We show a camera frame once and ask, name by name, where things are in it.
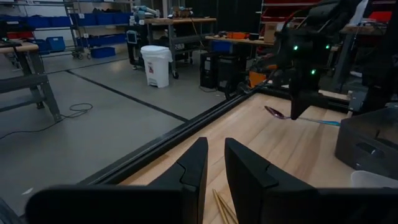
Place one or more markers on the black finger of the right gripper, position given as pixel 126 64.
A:
pixel 297 110

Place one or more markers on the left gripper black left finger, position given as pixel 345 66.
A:
pixel 186 193

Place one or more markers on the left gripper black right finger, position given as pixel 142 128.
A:
pixel 248 186

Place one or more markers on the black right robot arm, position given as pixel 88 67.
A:
pixel 314 37

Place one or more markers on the orange equipment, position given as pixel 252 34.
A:
pixel 256 79

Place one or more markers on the dark grey organizer tray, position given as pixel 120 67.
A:
pixel 351 140

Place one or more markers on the cardboard box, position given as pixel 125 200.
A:
pixel 270 32

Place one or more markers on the red storage rack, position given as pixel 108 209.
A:
pixel 289 11

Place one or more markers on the grey workbench with wood top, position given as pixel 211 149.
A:
pixel 360 29
pixel 180 21
pixel 25 82
pixel 242 41

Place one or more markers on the black computer tower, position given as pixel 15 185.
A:
pixel 230 73
pixel 209 70

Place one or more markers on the orange tool case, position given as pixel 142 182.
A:
pixel 237 35

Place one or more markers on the blue storage bin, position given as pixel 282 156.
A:
pixel 56 43
pixel 85 19
pixel 107 40
pixel 61 21
pixel 221 46
pixel 122 18
pixel 38 21
pixel 104 18
pixel 102 52

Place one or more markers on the translucent plastic bin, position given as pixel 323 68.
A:
pixel 373 180

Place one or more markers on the white trash can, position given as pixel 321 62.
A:
pixel 157 68

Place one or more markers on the metal shelf rack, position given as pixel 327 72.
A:
pixel 74 34

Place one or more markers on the black aluminium table frame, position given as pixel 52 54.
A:
pixel 174 137

